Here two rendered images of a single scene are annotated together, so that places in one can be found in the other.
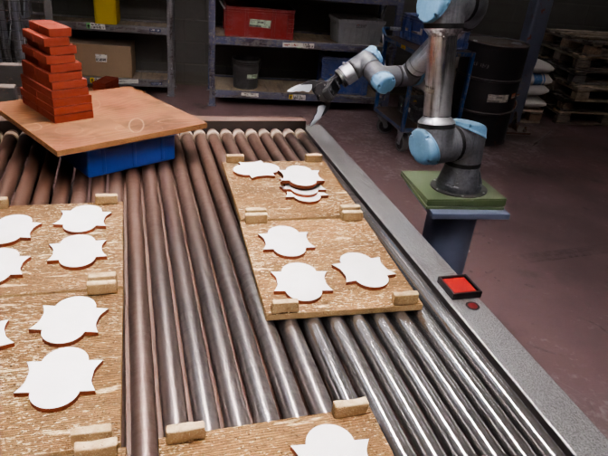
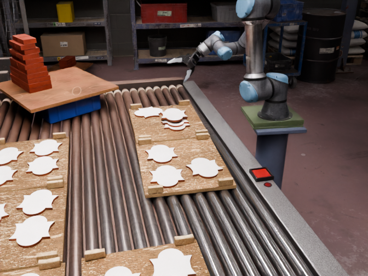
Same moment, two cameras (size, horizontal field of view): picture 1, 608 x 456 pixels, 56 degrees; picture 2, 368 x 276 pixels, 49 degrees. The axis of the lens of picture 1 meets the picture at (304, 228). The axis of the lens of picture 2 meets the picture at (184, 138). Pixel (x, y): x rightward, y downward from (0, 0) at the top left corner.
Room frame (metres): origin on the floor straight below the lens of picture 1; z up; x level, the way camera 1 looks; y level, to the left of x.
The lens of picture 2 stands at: (-0.26, -0.19, 1.79)
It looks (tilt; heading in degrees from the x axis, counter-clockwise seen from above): 27 degrees down; 5
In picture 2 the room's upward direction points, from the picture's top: straight up
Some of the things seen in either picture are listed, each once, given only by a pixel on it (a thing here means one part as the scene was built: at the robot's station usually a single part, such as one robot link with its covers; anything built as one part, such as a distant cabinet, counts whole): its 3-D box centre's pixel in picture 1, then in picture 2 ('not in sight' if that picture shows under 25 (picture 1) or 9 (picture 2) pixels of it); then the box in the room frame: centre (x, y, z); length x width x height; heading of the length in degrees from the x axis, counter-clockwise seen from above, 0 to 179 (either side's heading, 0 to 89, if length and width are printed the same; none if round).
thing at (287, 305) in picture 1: (285, 306); (155, 189); (0.96, 0.02, 0.95); 0.06 x 0.02 x 0.03; 106
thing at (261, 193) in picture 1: (287, 188); (166, 122); (1.59, 0.06, 0.93); 0.41 x 0.35 x 0.02; 17
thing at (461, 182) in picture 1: (460, 174); (275, 106); (1.80, -0.51, 0.95); 0.15 x 0.15 x 0.10
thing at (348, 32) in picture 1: (356, 29); (228, 11); (5.97, -0.31, 0.76); 0.50 x 0.36 x 0.24; 108
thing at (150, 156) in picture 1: (109, 138); (62, 99); (1.74, 0.66, 0.97); 0.31 x 0.31 x 0.10; 47
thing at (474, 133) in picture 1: (465, 140); (275, 85); (1.80, -0.50, 1.07); 0.13 x 0.12 x 0.14; 122
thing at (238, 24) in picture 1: (258, 20); (163, 11); (5.80, 0.65, 0.78); 0.66 x 0.45 x 0.28; 102
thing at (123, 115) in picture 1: (99, 115); (56, 86); (1.79, 0.71, 1.03); 0.50 x 0.50 x 0.02; 47
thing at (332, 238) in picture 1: (322, 261); (181, 164); (1.18, -0.05, 0.93); 0.41 x 0.35 x 0.02; 16
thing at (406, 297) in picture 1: (404, 298); (225, 181); (1.03, -0.23, 0.95); 0.06 x 0.02 x 0.03; 106
